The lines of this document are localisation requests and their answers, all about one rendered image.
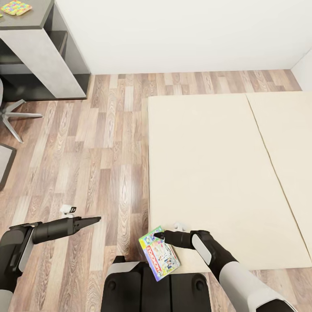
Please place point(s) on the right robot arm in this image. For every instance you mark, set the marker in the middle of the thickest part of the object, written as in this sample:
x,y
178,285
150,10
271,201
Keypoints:
x,y
246,292

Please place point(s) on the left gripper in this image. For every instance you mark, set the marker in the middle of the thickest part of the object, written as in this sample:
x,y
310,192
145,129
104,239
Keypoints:
x,y
68,226

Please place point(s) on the desk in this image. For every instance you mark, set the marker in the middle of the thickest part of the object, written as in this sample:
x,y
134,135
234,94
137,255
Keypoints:
x,y
41,39

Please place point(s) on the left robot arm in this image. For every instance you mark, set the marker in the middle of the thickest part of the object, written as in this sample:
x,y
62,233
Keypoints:
x,y
17,244

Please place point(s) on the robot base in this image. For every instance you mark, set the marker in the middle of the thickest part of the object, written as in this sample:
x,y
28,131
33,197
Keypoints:
x,y
132,287

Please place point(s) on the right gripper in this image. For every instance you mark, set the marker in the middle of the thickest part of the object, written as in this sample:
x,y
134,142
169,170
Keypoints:
x,y
172,238

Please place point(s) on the jigsaw puzzle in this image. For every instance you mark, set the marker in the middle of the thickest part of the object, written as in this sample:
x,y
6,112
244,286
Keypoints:
x,y
15,7

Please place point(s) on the board game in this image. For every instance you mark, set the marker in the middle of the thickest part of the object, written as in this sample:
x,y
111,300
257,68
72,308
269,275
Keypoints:
x,y
159,254

